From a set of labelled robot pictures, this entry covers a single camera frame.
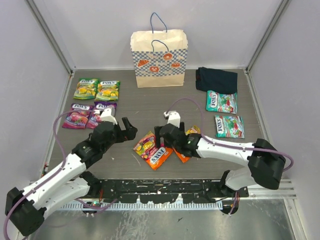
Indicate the orange fruit candy bag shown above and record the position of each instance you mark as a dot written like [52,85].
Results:
[193,130]
[154,156]

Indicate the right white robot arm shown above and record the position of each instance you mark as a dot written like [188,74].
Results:
[261,163]

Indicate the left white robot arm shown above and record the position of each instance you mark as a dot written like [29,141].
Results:
[28,208]

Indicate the dark blue folded cloth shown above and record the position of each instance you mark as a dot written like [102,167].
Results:
[217,80]

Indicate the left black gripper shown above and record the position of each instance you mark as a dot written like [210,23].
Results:
[128,135]

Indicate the blue checkered paper bag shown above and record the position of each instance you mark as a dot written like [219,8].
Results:
[159,57]

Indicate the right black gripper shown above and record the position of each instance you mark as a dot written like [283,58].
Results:
[157,136]

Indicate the green snack packet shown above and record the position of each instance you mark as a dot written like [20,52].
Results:
[221,103]

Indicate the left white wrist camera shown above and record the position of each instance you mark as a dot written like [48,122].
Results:
[108,115]

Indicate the slotted cable duct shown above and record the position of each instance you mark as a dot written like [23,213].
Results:
[178,205]

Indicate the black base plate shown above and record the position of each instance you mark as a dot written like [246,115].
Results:
[158,191]

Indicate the purple berries snack bag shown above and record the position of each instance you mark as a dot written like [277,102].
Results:
[79,116]
[94,118]

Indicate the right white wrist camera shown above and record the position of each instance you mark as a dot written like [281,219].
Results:
[172,117]

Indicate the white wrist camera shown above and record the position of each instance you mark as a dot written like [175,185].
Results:
[108,115]
[172,117]

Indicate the yellow green candy bag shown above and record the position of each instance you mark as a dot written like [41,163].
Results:
[86,89]
[108,91]

